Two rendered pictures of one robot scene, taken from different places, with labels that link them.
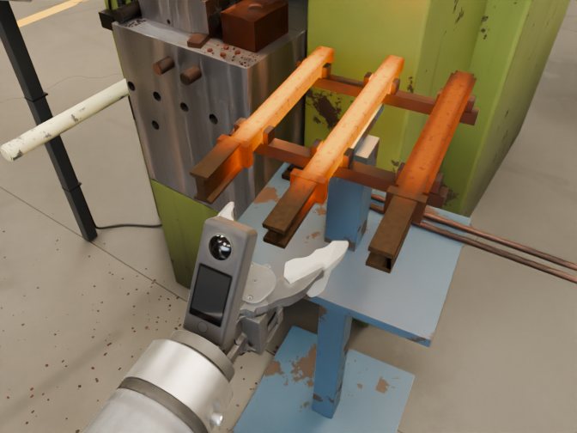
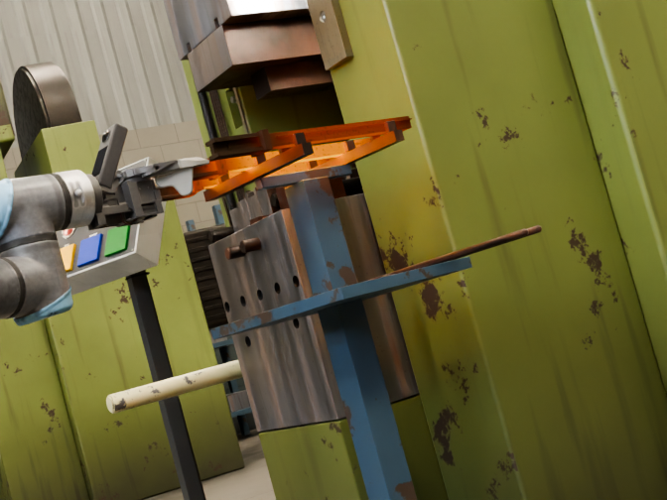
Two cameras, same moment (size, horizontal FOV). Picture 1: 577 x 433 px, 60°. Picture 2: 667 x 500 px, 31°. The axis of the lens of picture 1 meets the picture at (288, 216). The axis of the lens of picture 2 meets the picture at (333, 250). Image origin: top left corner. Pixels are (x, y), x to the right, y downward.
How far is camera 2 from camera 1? 185 cm
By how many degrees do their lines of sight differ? 53
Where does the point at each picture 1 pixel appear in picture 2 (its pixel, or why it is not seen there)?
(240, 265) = (111, 138)
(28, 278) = not seen: outside the picture
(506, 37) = (625, 164)
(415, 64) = (428, 163)
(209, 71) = (264, 235)
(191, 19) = (262, 209)
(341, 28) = (379, 170)
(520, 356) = not seen: outside the picture
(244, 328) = (125, 195)
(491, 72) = (635, 210)
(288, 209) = not seen: hidden behind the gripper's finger
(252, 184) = (317, 346)
